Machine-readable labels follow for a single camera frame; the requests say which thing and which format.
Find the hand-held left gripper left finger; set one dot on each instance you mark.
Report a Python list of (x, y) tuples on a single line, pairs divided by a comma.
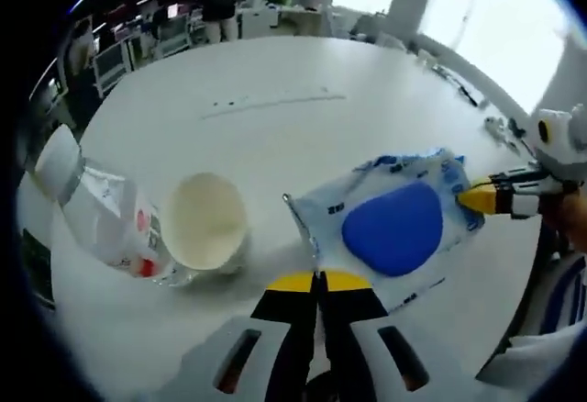
[(284, 328)]

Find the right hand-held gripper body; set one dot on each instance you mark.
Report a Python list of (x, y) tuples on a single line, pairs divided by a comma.
[(564, 145)]

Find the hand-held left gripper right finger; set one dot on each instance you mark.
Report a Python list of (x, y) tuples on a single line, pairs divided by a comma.
[(353, 328)]

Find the wet wipes pack blue lid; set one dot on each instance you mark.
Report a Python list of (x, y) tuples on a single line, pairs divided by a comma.
[(390, 227)]

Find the white paper cup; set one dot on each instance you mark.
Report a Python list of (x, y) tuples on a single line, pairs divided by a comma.
[(202, 218)]

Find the clear plastic bottle red label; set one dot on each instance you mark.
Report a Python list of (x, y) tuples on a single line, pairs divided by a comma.
[(101, 209)]

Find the person's right hand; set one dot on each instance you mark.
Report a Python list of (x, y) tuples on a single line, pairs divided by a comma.
[(571, 218)]

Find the pile of small parts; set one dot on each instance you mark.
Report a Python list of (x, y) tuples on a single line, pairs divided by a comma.
[(500, 129)]

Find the wide bright window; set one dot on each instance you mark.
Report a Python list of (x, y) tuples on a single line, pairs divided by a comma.
[(495, 30)]

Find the person's white garment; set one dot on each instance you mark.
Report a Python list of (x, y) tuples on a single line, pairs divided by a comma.
[(541, 356)]

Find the green potted plant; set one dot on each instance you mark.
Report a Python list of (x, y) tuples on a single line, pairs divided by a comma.
[(276, 0)]

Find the white cabinet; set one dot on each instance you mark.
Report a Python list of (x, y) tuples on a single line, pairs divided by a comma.
[(259, 23)]

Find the white slatted cart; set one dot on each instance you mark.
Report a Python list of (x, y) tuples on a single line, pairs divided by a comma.
[(112, 67), (174, 37)]

